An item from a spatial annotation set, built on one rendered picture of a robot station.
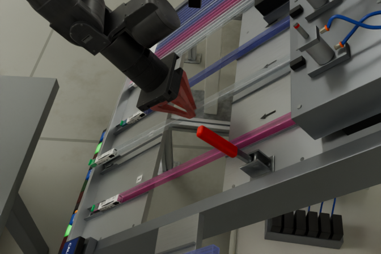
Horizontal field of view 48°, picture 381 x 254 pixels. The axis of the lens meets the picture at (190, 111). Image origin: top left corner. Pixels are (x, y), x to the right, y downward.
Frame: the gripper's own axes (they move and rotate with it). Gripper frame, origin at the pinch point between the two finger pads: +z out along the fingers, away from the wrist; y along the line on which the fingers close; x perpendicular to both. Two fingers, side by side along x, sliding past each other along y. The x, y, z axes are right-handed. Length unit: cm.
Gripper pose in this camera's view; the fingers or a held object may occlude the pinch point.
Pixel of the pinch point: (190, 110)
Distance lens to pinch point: 76.2
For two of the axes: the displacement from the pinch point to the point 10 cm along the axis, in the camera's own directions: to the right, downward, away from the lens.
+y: 1.3, -7.3, 6.7
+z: 6.3, 5.8, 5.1
